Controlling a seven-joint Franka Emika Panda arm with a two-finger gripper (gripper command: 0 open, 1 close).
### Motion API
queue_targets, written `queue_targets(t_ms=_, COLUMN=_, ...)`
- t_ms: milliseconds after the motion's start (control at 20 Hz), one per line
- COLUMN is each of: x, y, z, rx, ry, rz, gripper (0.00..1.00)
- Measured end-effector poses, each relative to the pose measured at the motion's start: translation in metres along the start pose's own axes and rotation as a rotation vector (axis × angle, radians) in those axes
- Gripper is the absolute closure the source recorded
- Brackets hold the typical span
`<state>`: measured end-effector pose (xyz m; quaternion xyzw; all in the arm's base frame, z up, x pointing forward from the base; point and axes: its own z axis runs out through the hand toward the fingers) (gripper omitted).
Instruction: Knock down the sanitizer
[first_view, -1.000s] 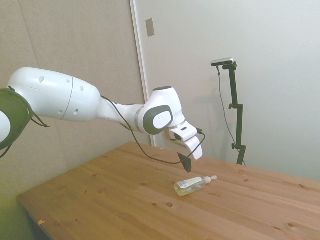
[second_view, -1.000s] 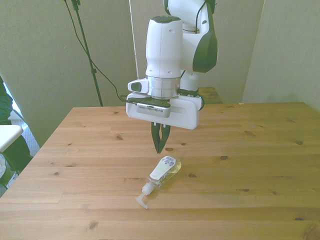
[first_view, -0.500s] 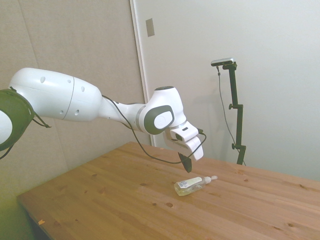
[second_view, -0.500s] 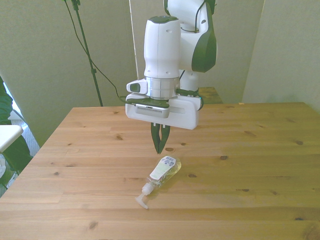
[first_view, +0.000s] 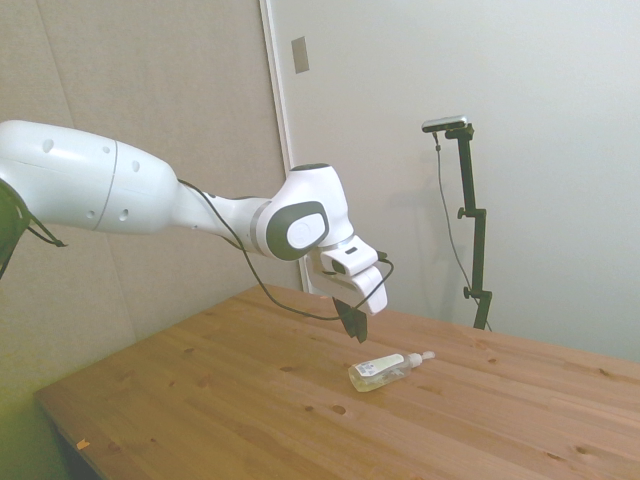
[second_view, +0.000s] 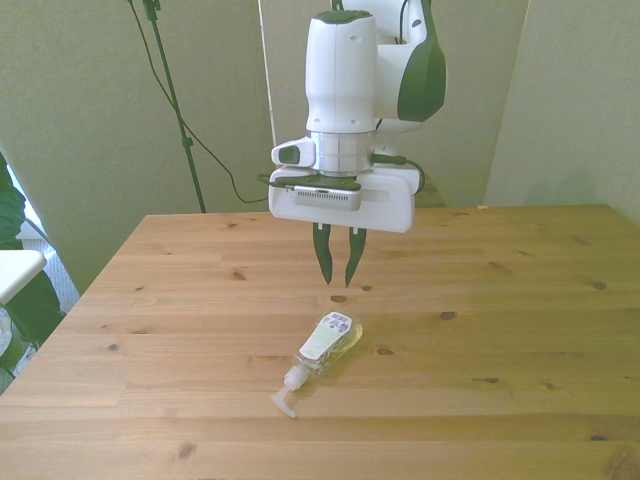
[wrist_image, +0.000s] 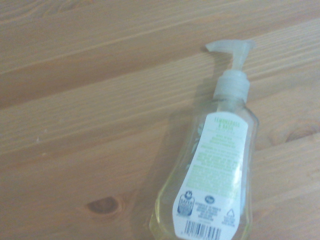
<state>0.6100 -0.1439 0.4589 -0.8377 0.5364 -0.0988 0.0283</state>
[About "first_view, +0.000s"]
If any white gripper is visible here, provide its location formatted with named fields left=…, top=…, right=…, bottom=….
left=309, top=251, right=389, bottom=344

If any clear hand sanitizer bottle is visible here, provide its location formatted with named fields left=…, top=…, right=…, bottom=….
left=347, top=350, right=437, bottom=393

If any white door trim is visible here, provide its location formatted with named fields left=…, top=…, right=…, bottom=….
left=258, top=0, right=312, bottom=294

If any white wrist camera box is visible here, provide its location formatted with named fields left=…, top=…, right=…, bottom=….
left=319, top=242, right=380, bottom=277

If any silver camera on stand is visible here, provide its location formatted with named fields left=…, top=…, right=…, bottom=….
left=421, top=115, right=471, bottom=135

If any grey wall plate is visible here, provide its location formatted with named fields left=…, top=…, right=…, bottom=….
left=291, top=35, right=311, bottom=75

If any black camera stand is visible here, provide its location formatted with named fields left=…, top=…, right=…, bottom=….
left=444, top=124, right=494, bottom=331

